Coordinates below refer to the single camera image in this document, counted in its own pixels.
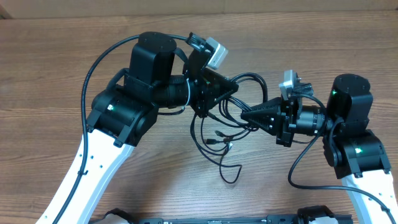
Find thin black usb cable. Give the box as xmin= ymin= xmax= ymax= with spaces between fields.
xmin=189 ymin=111 xmax=259 ymax=184

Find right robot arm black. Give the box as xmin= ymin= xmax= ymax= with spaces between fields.
xmin=241 ymin=70 xmax=397 ymax=223

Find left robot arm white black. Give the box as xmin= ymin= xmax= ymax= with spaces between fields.
xmin=39 ymin=32 xmax=238 ymax=223

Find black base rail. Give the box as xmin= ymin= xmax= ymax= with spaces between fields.
xmin=133 ymin=214 xmax=298 ymax=224

